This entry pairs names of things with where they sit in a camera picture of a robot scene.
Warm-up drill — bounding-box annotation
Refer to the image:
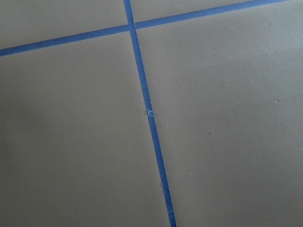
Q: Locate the vertical blue tape strip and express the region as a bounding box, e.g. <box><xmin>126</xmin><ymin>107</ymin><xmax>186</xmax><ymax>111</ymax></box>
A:
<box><xmin>124</xmin><ymin>0</ymin><xmax>177</xmax><ymax>227</ymax></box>

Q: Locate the horizontal blue tape strip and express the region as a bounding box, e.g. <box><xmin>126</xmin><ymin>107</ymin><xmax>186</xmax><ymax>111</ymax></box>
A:
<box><xmin>0</xmin><ymin>0</ymin><xmax>278</xmax><ymax>57</ymax></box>

